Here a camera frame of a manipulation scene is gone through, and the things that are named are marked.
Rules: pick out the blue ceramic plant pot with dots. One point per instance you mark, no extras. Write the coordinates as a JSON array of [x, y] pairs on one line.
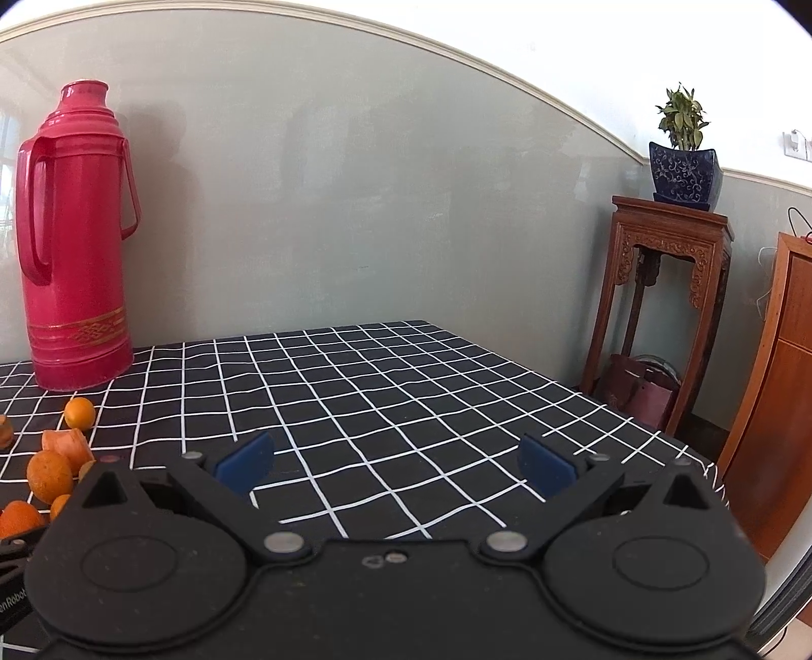
[[686, 178]]

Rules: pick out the orange fruit front left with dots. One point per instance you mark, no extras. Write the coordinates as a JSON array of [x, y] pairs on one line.
[[49, 476]]

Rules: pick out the orange with brown top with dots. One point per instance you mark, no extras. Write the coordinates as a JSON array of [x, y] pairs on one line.
[[6, 432]]

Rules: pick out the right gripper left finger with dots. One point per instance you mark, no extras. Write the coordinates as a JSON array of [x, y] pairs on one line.
[[219, 483]]

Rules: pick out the carved wooden plant stand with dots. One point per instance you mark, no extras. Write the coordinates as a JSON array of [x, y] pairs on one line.
[[665, 275]]

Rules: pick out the round orange fruit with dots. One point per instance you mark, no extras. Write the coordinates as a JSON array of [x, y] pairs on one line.
[[79, 413]]

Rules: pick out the black white grid tablecloth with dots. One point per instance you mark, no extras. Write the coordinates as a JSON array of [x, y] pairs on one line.
[[397, 430]]

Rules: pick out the red thermos flask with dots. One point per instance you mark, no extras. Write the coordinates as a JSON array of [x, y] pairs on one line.
[[72, 178]]

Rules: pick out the maroon handbag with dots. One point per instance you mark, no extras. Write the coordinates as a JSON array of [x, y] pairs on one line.
[[642, 389]]

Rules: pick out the orange wooden cabinet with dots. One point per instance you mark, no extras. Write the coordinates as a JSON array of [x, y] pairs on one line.
[[765, 464]]

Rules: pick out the green potted plant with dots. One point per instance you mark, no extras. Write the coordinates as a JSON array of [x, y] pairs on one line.
[[682, 119]]

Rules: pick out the orange fruit bottom left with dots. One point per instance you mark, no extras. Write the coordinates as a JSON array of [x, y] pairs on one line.
[[19, 517]]

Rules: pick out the cut orange fruit piece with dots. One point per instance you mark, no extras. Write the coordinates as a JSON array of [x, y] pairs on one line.
[[71, 444]]

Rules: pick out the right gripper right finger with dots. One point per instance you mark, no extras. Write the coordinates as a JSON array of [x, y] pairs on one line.
[[575, 489]]

